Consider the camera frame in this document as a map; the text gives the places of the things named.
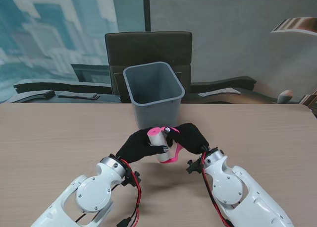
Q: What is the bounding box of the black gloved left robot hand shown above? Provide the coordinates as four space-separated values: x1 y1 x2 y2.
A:
115 128 170 165

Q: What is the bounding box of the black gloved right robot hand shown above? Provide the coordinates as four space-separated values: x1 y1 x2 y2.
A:
164 122 211 155

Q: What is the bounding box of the white lint roll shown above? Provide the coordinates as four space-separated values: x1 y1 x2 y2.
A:
148 132 173 163

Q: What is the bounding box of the light grey sheet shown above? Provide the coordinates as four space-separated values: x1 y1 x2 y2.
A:
198 87 242 98

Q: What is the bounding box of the grey plastic waste bin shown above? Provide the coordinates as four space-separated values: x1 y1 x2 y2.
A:
123 61 186 131

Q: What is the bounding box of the black curved board stack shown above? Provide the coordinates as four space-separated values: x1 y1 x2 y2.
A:
190 76 257 93
12 78 112 94

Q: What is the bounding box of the dark grey sheet stack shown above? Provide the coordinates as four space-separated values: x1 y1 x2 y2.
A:
57 93 101 100

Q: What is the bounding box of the dark grey back table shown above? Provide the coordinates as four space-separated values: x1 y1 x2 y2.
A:
4 87 302 104

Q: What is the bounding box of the dark brown office chair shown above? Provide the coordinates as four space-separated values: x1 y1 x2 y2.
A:
105 31 193 104

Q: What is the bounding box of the grey rounded object brown top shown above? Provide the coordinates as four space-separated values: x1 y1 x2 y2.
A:
277 90 294 104

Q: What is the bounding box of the small wooden furniture piece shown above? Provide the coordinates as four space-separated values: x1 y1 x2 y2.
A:
298 89 317 106

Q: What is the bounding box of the curved wooden panel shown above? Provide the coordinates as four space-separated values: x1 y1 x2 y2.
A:
270 17 317 37

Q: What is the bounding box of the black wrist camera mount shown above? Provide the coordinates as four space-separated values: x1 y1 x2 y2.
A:
187 159 204 174

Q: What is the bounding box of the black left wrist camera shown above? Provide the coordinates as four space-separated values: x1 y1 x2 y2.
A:
122 171 142 187

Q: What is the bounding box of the red black right arm cable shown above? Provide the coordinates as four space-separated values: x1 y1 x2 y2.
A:
200 152 235 227

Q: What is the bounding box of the red black arm cable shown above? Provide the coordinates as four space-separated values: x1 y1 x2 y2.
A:
74 162 143 227
200 152 235 227

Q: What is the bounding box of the red black left arm cable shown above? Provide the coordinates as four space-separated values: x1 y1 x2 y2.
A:
74 162 143 227

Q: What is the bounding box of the black vertical window frame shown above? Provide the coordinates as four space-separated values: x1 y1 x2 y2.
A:
143 0 151 32

